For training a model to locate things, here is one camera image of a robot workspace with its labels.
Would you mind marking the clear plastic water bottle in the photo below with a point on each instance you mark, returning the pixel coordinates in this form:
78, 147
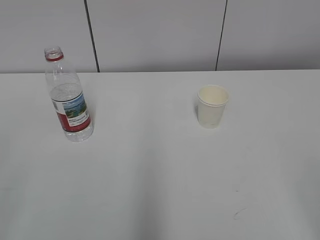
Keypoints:
66, 93

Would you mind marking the white paper cup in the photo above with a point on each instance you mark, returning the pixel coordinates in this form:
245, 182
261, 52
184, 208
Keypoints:
212, 100

